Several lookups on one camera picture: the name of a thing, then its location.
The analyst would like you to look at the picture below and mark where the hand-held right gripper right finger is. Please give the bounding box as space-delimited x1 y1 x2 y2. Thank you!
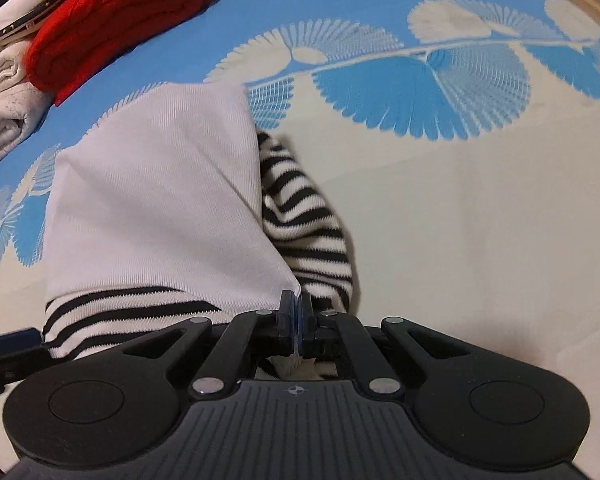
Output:
298 291 462 401

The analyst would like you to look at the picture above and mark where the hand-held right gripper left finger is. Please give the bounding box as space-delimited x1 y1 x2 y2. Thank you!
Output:
122 290 299 401

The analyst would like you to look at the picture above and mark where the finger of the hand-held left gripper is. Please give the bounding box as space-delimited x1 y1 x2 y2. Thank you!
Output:
0 327 53 386

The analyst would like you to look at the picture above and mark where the white garment with striped sleeves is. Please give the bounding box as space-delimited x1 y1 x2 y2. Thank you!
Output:
42 82 357 380

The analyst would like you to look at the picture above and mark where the blue leaf-print blanket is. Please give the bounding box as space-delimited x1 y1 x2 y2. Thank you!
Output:
0 0 600 480

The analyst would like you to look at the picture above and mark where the cream folded cloth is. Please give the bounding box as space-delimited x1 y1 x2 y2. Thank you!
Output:
0 42 57 173

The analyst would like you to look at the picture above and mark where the red knit sweater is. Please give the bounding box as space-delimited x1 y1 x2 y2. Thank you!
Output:
25 0 216 107

